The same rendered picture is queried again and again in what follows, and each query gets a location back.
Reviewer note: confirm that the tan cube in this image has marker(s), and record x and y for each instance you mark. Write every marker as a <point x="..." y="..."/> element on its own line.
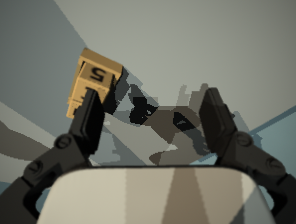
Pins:
<point x="92" y="77"/>
<point x="73" y="107"/>

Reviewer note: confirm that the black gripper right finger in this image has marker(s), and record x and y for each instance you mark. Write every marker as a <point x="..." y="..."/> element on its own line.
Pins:
<point x="222" y="136"/>

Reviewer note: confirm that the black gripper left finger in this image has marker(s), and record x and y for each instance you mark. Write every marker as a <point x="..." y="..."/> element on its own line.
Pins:
<point x="18" y="201"/>

